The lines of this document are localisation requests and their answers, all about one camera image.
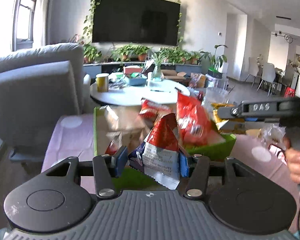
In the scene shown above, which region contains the red white blue snack bag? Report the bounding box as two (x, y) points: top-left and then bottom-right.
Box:
(128, 113), (180, 190)

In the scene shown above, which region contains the yellow chip bag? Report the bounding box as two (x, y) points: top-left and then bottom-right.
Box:
(211, 103), (246, 134)

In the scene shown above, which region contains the person's right hand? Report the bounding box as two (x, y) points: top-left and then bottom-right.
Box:
(283, 136), (300, 185)

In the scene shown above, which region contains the red plastic stool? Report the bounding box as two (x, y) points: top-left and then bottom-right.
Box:
(284, 87), (295, 98)

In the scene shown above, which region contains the green cardboard box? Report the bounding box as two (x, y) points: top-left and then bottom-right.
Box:
(93, 106), (236, 191)

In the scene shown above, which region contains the clear bread bag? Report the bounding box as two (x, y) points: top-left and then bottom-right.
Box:
(104, 106), (150, 155)

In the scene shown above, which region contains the white dining chair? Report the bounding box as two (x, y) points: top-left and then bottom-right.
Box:
(257, 63), (277, 96)

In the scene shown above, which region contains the large red snack bag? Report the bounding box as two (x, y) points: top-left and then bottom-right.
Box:
(176, 92), (225, 148)

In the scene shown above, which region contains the red checkered cookie bag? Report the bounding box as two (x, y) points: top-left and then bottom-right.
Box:
(139, 99), (172, 121)

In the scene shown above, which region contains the blue tray on table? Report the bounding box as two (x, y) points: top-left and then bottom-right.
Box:
(124, 75), (147, 86)

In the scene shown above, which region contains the white round coffee table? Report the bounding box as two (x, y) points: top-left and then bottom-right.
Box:
(90, 79), (190, 106)

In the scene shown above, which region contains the yellow canister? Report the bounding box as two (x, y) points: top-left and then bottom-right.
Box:
(96, 73), (109, 93)

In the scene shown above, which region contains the glass vase with plant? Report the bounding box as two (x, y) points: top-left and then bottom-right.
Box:
(152, 53), (164, 81)

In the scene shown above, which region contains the open cardboard box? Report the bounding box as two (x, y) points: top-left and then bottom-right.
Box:
(161, 69), (186, 82)

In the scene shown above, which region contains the grey sofa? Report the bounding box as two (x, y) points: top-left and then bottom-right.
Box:
(0, 43), (90, 163)

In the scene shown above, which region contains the black wall television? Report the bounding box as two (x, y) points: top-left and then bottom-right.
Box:
(92, 0), (180, 46)

